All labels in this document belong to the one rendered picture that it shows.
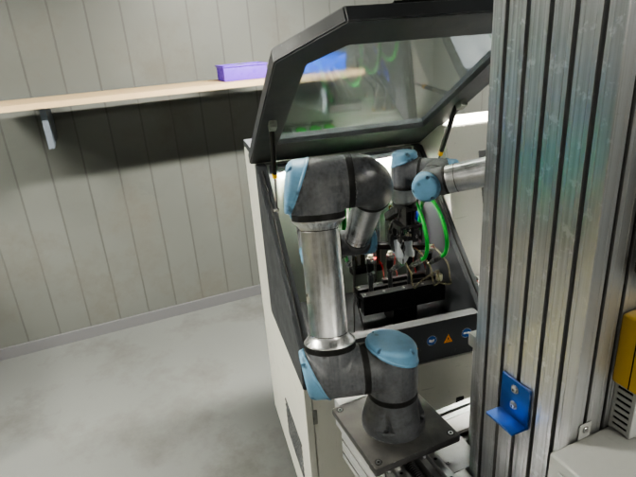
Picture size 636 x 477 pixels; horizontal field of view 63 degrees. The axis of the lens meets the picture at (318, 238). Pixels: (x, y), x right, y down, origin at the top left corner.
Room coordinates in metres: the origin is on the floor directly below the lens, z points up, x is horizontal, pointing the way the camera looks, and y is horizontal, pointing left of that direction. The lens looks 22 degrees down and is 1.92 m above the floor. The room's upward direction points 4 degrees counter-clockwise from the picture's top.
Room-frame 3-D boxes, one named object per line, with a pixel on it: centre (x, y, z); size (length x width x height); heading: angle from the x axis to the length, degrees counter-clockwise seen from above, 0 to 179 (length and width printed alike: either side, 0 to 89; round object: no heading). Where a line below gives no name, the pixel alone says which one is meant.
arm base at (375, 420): (1.00, -0.15, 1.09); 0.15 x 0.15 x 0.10
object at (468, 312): (1.56, -0.25, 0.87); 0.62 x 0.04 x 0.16; 104
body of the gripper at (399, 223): (1.48, -0.27, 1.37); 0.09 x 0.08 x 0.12; 14
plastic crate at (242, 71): (3.38, 0.39, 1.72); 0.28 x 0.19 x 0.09; 112
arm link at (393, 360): (1.00, -0.14, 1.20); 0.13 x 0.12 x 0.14; 95
